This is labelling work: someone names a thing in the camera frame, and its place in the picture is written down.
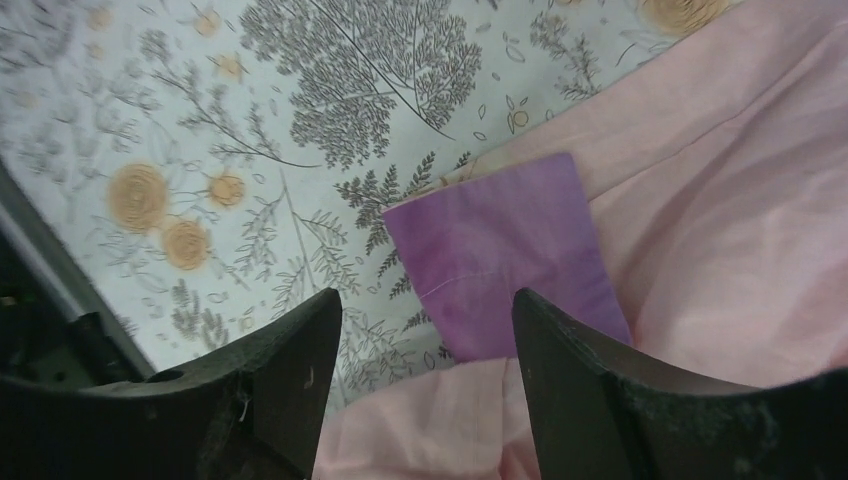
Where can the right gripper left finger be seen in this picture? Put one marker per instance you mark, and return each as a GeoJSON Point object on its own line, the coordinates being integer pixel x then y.
{"type": "Point", "coordinates": [252, 409]}

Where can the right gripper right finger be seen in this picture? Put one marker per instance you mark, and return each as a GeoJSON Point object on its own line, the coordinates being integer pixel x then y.
{"type": "Point", "coordinates": [600, 409]}

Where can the floral table cloth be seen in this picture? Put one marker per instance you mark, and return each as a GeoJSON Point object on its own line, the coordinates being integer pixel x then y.
{"type": "Point", "coordinates": [212, 164]}

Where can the pink purple pillowcase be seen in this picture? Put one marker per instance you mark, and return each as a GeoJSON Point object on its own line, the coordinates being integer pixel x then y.
{"type": "Point", "coordinates": [695, 211]}

